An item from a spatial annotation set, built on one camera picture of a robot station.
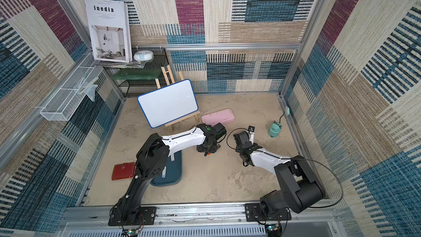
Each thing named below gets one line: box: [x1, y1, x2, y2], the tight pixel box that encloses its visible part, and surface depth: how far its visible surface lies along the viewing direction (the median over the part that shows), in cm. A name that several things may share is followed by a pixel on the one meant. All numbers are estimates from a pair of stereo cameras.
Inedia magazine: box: [84, 0, 147, 69], surface depth 80 cm
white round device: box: [133, 49, 155, 62], surface depth 89 cm
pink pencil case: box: [201, 108, 235, 127], surface depth 108 cm
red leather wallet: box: [111, 161, 136, 181], surface depth 87 cm
